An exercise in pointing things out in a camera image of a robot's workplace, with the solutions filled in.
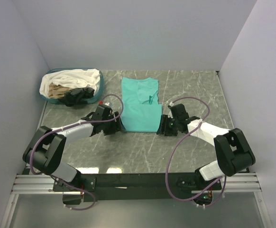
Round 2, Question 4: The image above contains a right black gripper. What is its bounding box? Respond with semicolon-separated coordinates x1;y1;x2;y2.
156;114;179;137

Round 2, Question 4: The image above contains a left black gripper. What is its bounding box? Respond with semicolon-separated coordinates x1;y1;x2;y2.
101;111;125;135

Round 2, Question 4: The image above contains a teal t shirt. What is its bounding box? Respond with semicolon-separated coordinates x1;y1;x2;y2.
121;77;162;133

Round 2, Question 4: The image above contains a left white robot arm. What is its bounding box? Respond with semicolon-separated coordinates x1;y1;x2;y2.
22;104;125;191

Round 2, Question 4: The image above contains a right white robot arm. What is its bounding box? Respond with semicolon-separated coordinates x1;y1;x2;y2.
157;104;256;190

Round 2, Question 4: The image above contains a teal laundry basket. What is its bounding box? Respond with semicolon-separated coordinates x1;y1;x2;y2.
41;68;104;105

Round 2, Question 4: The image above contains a black t shirt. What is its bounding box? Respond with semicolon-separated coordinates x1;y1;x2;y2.
58;87;95;107

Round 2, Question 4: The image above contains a white t shirt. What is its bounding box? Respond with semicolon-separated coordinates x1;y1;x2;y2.
39;69;101;98

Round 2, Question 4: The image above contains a tan t shirt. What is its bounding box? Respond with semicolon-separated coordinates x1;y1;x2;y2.
48;83;71;99

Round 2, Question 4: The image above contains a black base beam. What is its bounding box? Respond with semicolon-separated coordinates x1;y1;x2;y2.
52;173;221;205

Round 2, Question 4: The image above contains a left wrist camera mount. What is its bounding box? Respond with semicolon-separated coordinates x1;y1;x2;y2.
99;101;112;107

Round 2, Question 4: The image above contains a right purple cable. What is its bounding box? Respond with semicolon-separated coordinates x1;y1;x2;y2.
165;96;226;207

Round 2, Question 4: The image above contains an aluminium frame rail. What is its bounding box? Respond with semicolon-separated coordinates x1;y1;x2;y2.
0;104;55;228

